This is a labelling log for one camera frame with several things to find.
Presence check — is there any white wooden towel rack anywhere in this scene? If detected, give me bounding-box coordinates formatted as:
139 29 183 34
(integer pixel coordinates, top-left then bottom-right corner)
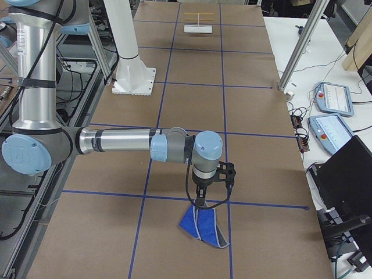
184 12 214 34

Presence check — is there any blue towel with grey trim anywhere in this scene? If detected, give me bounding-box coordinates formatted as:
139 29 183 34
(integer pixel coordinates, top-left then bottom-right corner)
179 205 230 249

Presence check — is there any lower blue teach pendant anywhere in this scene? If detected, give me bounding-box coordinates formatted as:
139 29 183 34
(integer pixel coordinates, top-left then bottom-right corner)
309 113 355 155

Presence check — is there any black orange adapter box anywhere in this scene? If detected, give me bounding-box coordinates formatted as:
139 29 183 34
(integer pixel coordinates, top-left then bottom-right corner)
290 115 302 129

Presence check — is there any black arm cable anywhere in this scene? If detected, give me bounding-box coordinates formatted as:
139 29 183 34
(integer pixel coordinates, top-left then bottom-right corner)
185 161 235 209

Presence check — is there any upper blue teach pendant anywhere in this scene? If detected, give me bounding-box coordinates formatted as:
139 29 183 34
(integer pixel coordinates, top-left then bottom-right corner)
315 82 354 117

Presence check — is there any black laptop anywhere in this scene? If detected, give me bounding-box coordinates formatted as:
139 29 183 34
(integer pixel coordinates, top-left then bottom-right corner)
309 135 371 217

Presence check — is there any small metal cylinder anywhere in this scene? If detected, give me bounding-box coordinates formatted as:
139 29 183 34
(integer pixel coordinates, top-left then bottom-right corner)
285 91 295 101

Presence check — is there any aluminium frame post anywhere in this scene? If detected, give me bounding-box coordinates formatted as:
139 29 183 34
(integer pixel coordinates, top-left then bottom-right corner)
278 0 329 92

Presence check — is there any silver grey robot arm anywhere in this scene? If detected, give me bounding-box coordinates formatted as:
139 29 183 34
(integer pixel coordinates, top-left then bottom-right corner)
1 1 223 209

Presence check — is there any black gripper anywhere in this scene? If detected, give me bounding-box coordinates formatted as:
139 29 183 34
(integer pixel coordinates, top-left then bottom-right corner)
194 176 214 207

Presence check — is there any blue teach pendant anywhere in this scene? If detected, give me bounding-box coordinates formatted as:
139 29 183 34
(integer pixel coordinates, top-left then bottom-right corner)
315 82 354 117
309 113 355 155

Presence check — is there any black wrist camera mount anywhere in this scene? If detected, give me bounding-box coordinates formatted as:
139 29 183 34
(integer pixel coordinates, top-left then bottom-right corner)
216 161 236 183

